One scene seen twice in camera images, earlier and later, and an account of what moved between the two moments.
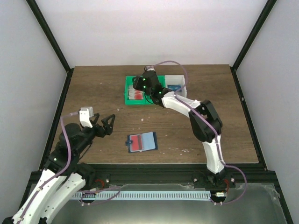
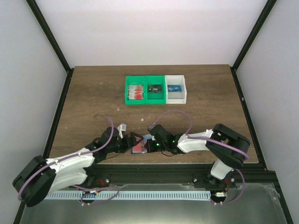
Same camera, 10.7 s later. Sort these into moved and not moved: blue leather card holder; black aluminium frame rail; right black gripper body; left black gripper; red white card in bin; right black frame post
Moved: right black gripper body; left black gripper
Not moved: blue leather card holder; black aluminium frame rail; red white card in bin; right black frame post
